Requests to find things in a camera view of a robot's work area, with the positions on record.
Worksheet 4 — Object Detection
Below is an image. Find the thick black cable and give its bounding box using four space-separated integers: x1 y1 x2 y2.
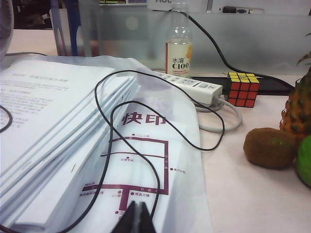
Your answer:
171 8 246 73

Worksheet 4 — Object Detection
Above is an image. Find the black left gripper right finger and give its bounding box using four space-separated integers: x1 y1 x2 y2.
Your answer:
137 201 156 233

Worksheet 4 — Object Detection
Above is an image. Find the clear C100 drink bottle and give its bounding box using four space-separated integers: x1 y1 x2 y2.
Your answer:
165 0 193 79

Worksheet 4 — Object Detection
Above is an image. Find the frosted glass desk partition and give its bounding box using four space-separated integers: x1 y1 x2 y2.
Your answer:
77 11 311 75

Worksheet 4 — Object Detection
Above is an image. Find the flat black phone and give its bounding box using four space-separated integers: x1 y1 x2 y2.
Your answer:
191 72 302 96

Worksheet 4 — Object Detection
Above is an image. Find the brown plastic kiwi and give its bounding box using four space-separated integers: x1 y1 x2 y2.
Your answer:
243 128 301 169

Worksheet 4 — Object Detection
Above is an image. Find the thin black cable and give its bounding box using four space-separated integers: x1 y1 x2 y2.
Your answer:
0 69 225 233

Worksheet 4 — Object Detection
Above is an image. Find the white power strip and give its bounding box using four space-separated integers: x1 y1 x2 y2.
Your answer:
152 70 223 105

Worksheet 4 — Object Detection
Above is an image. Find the white bookend with cutout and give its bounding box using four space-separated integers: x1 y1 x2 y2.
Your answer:
50 0 81 56

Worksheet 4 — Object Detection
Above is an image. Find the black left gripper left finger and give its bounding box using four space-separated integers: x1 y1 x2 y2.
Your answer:
116 200 138 233

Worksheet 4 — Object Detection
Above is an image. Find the translucent red-printed plastic bag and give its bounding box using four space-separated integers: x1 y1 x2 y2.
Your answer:
0 54 213 233

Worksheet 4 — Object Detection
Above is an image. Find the green plastic apple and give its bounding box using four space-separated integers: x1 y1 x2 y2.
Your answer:
295 138 311 189

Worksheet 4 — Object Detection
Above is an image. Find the plastic pineapple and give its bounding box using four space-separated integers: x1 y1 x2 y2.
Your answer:
279 33 311 141

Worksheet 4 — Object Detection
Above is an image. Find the white AOC monitor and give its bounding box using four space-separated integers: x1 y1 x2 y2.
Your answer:
147 0 311 16

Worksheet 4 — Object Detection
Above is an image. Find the white power strip cable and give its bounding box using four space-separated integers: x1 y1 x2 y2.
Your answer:
194 96 243 133

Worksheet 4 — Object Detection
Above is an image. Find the stack of printed papers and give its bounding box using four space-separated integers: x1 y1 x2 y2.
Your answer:
0 55 137 231

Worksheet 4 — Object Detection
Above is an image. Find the coloured Rubik's cube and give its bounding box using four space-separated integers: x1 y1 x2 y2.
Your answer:
226 72 260 108

